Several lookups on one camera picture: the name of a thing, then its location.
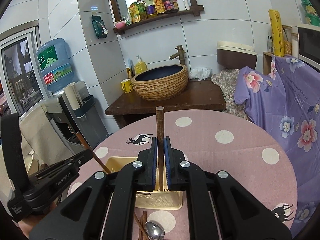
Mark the yellow mug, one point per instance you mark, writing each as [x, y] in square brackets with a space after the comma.
[126, 86]

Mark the white microwave oven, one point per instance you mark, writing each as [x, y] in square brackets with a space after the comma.
[309, 44]

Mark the brown white rice cooker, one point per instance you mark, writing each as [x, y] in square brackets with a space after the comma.
[233, 55]

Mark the dark soy sauce bottle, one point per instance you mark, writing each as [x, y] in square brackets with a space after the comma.
[170, 6]

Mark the yellow soap dispenser bottle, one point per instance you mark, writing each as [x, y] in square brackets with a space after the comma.
[140, 66]

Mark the window frame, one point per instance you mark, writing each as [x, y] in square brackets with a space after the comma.
[21, 78]

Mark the person's left hand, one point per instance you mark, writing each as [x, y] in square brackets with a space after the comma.
[26, 225]

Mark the brown wooden chopstick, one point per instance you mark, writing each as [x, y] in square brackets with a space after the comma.
[141, 227]
[144, 221]
[86, 144]
[160, 138]

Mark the water dispenser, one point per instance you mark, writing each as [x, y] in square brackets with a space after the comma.
[68, 122]

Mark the green instant noodle cups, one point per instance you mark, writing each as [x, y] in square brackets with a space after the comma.
[311, 15]

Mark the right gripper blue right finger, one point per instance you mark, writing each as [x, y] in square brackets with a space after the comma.
[219, 207]

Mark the dark wooden counter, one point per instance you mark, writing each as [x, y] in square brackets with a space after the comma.
[129, 108]

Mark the cream plastic utensil holder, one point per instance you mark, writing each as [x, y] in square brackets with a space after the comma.
[156, 200]

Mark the pink polka dot tablecloth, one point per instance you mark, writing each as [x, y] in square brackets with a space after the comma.
[214, 141]

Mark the green hanging packet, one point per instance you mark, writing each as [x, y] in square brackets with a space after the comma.
[99, 27]

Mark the woven basin sink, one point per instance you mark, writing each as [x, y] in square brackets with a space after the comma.
[161, 83]

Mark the steel spoon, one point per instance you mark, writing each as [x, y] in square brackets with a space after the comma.
[154, 230]

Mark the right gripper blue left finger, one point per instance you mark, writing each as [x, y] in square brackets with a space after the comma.
[103, 206]

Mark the cream cooking pot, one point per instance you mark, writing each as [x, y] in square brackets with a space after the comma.
[31, 163]

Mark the brass faucet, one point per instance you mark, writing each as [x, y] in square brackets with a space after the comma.
[180, 53]

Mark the blue water jug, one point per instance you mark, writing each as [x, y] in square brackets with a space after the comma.
[55, 65]

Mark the yellow roll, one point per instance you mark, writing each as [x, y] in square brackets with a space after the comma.
[277, 32]

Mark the purple floral cloth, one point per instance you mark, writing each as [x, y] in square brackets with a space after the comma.
[285, 103]

